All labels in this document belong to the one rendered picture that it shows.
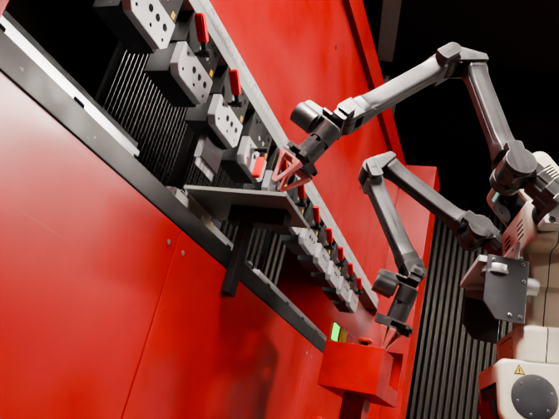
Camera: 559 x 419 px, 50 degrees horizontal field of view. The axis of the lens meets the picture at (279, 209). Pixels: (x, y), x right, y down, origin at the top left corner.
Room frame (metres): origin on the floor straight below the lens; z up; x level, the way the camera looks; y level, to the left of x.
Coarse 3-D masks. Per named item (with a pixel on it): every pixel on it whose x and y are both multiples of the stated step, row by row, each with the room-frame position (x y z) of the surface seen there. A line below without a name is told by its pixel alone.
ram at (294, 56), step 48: (192, 0) 1.10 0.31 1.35; (240, 0) 1.27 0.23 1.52; (288, 0) 1.49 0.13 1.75; (336, 0) 1.83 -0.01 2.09; (240, 48) 1.33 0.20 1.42; (288, 48) 1.57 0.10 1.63; (336, 48) 1.93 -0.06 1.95; (288, 96) 1.65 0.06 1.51; (336, 96) 2.04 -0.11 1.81; (336, 144) 2.16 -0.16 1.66; (384, 144) 2.86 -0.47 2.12; (336, 192) 2.28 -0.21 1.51; (336, 240) 2.41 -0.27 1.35; (384, 240) 3.24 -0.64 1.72
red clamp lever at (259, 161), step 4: (256, 148) 1.53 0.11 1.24; (260, 148) 1.52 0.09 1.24; (264, 148) 1.51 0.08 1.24; (268, 148) 1.52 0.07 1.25; (260, 152) 1.52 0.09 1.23; (264, 152) 1.52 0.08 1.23; (268, 152) 1.52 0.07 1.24; (260, 156) 1.52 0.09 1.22; (256, 160) 1.52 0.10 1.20; (260, 160) 1.51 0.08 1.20; (264, 160) 1.52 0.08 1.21; (256, 164) 1.52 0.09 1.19; (260, 164) 1.51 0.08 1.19; (256, 168) 1.52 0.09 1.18; (260, 168) 1.51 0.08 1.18; (256, 172) 1.52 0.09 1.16; (260, 172) 1.52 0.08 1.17; (256, 176) 1.52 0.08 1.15
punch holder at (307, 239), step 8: (304, 208) 2.04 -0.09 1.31; (312, 208) 2.06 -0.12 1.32; (304, 216) 2.04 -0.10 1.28; (312, 216) 2.07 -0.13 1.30; (320, 216) 2.16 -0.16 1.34; (312, 224) 2.09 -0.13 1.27; (304, 232) 2.03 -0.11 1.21; (312, 232) 2.10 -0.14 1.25; (288, 240) 2.06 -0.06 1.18; (296, 240) 2.05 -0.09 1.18; (304, 240) 2.05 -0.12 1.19; (312, 240) 2.12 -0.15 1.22; (288, 248) 2.14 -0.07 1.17; (296, 248) 2.12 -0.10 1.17; (304, 248) 2.09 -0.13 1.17; (312, 248) 2.14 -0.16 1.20
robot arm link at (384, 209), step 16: (368, 160) 1.70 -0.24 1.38; (368, 192) 1.74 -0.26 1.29; (384, 192) 1.71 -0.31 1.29; (384, 208) 1.70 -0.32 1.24; (384, 224) 1.70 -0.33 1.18; (400, 224) 1.69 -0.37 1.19; (400, 240) 1.68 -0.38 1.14; (400, 256) 1.66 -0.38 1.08; (416, 256) 1.66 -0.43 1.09; (400, 272) 1.70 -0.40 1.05
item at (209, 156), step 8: (200, 136) 1.37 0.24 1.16; (208, 136) 1.37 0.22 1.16; (200, 144) 1.36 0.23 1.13; (208, 144) 1.38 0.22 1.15; (216, 144) 1.41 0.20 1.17; (200, 152) 1.36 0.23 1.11; (208, 152) 1.39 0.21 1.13; (216, 152) 1.42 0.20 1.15; (200, 160) 1.38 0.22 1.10; (208, 160) 1.40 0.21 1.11; (216, 160) 1.43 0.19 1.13; (200, 168) 1.39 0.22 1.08; (208, 168) 1.42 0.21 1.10; (216, 168) 1.44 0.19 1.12; (208, 176) 1.44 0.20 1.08
